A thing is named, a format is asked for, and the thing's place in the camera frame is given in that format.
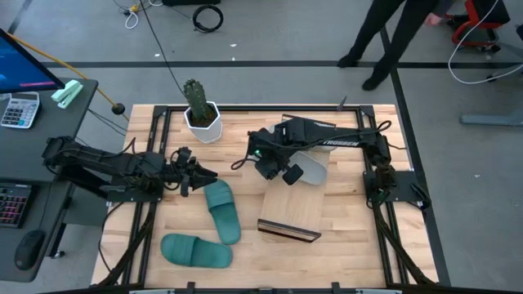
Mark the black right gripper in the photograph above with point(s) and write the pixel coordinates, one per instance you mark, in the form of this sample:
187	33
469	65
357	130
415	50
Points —
270	168

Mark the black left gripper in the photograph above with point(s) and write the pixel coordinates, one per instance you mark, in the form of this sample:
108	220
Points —
184	171

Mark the wooden shelf black metal frame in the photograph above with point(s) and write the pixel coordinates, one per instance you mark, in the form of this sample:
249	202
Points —
292	204

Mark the green rubber slide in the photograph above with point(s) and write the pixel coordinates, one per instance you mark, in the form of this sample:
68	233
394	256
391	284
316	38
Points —
224	220
196	251

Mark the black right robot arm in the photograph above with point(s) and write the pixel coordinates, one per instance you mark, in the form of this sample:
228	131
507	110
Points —
347	136

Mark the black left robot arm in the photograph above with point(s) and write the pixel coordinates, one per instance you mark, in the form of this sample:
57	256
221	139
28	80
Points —
122	163

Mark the mint green stapler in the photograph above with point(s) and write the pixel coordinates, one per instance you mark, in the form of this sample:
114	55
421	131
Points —
67	93

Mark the black desk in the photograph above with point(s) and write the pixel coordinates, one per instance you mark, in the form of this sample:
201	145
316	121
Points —
45	147

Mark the person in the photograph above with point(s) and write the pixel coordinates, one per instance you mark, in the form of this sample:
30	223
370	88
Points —
384	24

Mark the black computer mouse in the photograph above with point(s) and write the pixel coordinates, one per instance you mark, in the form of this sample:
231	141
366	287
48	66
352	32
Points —
29	249

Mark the black keyboard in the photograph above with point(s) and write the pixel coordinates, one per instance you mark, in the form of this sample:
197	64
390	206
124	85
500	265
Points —
14	206

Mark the grey calculator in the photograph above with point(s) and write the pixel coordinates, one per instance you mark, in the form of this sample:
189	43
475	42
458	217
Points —
20	110

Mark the grey metal floor foot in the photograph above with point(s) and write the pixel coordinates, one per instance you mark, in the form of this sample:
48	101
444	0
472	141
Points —
490	119

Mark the computer monitor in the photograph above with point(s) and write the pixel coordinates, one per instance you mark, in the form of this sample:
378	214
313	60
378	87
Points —
20	69

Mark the red and black chair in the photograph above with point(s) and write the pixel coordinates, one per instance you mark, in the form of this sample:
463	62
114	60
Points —
490	10

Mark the black aluminium table frame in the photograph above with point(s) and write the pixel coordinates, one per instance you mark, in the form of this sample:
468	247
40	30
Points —
265	108

